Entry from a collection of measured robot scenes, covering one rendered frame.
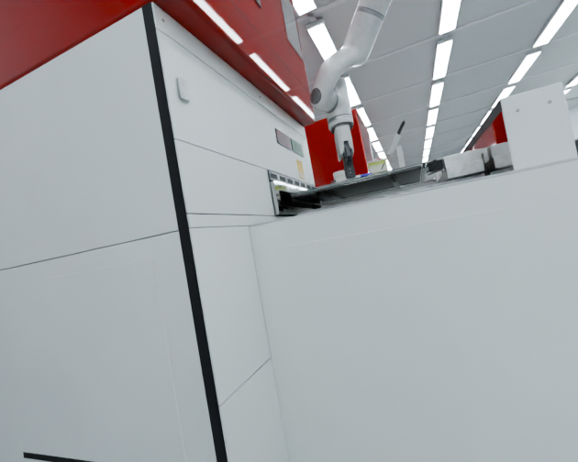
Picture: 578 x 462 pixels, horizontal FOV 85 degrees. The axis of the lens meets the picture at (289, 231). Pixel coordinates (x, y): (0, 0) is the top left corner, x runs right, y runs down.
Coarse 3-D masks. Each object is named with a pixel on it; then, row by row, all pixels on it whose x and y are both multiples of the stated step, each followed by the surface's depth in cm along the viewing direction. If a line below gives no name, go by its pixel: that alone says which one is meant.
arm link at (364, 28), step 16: (368, 16) 93; (352, 32) 96; (368, 32) 94; (352, 48) 97; (368, 48) 97; (336, 64) 95; (352, 64) 97; (320, 80) 98; (336, 80) 96; (320, 96) 98; (336, 96) 101
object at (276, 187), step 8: (272, 184) 88; (280, 184) 91; (288, 184) 98; (272, 192) 88; (288, 192) 98; (272, 200) 88; (280, 200) 89; (280, 208) 88; (288, 208) 94; (296, 208) 101; (304, 208) 108
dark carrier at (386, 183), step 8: (400, 176) 89; (408, 176) 92; (416, 176) 95; (352, 184) 89; (360, 184) 92; (368, 184) 95; (376, 184) 98; (384, 184) 102; (392, 184) 105; (400, 184) 109; (328, 192) 97; (336, 192) 101; (344, 192) 104; (352, 192) 108; (360, 192) 112; (368, 192) 117; (320, 200) 113; (328, 200) 118
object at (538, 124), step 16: (512, 96) 58; (528, 96) 57; (544, 96) 56; (560, 96) 55; (512, 112) 58; (528, 112) 57; (544, 112) 56; (560, 112) 55; (512, 128) 58; (528, 128) 57; (544, 128) 56; (560, 128) 56; (512, 144) 58; (528, 144) 57; (544, 144) 56; (560, 144) 56; (528, 160) 57; (544, 160) 56
